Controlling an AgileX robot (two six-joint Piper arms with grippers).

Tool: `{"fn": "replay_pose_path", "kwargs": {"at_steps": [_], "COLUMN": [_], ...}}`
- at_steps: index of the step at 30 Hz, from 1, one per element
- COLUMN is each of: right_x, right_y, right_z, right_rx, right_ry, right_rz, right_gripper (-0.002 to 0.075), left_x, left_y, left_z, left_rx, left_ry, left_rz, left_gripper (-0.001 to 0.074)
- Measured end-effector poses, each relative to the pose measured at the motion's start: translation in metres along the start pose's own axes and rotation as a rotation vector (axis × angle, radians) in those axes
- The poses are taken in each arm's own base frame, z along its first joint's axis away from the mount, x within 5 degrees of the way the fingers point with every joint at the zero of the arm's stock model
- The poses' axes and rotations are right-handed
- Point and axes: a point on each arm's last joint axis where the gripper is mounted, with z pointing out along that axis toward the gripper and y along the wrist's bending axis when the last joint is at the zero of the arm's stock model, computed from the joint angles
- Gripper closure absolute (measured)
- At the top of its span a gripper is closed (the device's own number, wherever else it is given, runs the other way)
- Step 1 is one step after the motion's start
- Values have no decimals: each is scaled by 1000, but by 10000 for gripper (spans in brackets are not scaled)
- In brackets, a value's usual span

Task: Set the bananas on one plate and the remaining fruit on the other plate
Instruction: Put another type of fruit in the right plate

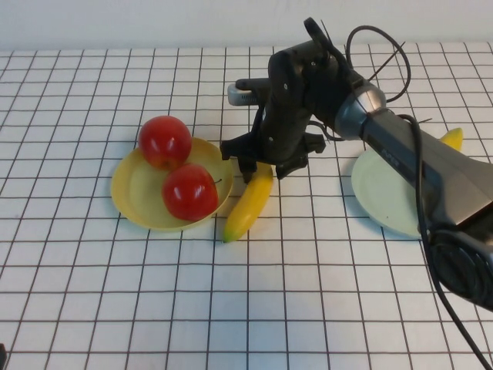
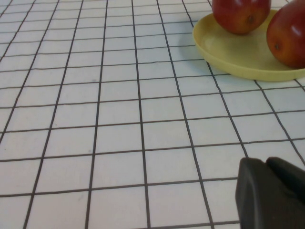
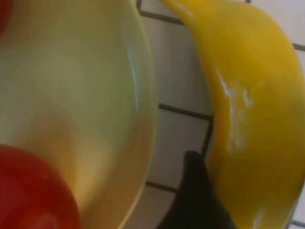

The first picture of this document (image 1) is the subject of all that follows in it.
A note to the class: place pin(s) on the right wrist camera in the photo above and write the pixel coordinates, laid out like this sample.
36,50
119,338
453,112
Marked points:
240,95

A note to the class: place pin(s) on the red apple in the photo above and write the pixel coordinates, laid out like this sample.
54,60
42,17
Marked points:
163,140
188,192

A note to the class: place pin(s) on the yellow banana green tip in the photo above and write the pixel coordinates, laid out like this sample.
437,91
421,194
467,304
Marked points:
246,208

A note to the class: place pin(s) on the yellow round plate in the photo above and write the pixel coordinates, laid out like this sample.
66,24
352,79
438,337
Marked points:
135,196

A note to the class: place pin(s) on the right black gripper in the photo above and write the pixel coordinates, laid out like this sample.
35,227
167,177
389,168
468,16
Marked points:
281,135

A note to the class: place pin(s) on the light blue round plate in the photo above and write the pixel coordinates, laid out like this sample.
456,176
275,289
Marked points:
381,192

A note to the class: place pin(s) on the thin black zip tie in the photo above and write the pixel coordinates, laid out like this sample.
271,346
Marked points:
388,60
327,32

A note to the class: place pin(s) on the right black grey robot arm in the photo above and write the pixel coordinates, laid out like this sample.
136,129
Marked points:
454,181

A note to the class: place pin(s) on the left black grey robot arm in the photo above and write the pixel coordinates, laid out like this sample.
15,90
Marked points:
2,356

